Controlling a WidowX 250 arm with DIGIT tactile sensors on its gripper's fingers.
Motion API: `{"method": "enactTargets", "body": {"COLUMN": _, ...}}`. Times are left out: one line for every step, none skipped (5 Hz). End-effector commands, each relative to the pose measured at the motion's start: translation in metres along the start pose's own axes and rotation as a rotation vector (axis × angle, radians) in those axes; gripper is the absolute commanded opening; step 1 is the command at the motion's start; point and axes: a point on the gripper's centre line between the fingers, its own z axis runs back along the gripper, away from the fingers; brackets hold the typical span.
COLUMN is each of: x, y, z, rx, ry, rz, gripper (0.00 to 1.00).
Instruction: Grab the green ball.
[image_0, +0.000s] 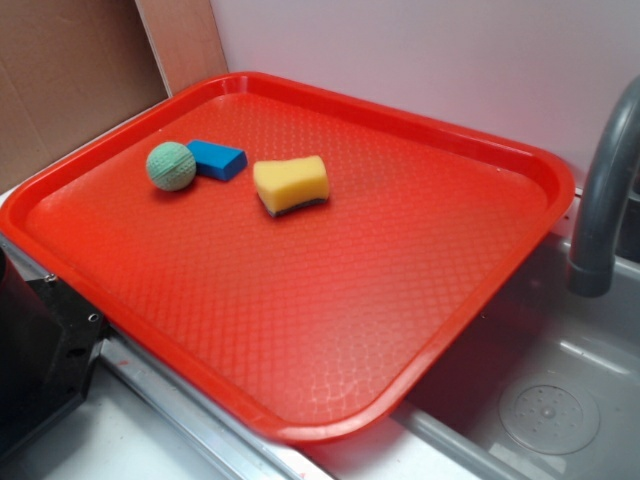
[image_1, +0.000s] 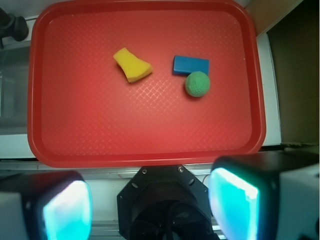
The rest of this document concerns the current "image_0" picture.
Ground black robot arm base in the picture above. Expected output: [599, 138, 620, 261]
[1, 253, 104, 460]

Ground green textured ball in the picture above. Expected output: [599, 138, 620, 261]
[146, 141, 196, 192]

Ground yellow sponge with dark pad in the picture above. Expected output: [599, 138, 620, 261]
[253, 155, 330, 217]

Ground red plastic tray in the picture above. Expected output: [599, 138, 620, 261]
[1, 73, 574, 444]

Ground blue rectangular block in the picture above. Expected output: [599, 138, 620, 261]
[186, 140, 248, 182]

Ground grey plastic sink basin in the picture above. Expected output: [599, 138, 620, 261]
[307, 238, 639, 479]

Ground grey plastic faucet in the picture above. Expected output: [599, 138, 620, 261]
[567, 79, 639, 297]

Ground brown cardboard panel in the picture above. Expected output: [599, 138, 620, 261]
[1, 1, 227, 191]

